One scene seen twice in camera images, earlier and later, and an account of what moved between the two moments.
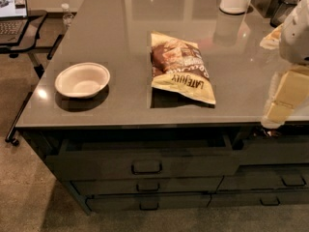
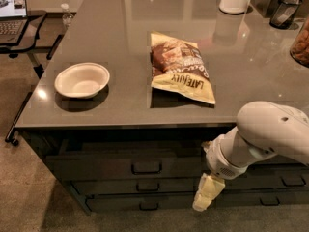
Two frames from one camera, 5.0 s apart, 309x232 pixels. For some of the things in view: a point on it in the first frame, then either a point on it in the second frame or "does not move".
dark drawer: (142, 187) does not move
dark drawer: (121, 202) does not move
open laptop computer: (14, 15) does not move
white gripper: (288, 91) -> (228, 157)
